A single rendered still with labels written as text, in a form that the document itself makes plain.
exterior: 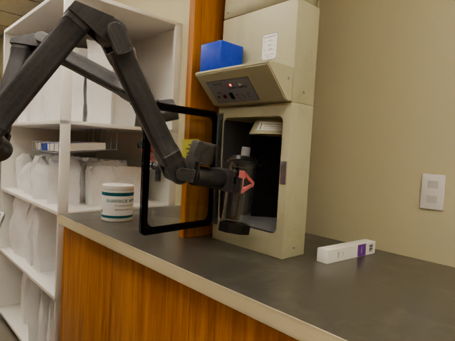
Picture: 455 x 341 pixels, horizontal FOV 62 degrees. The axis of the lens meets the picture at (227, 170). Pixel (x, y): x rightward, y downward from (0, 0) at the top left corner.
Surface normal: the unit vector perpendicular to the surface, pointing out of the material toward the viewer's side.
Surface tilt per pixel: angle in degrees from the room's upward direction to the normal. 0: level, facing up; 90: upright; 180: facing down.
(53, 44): 95
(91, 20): 96
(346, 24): 90
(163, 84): 90
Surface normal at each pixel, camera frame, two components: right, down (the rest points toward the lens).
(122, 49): 0.51, 0.18
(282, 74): 0.69, 0.07
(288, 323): -0.73, 0.00
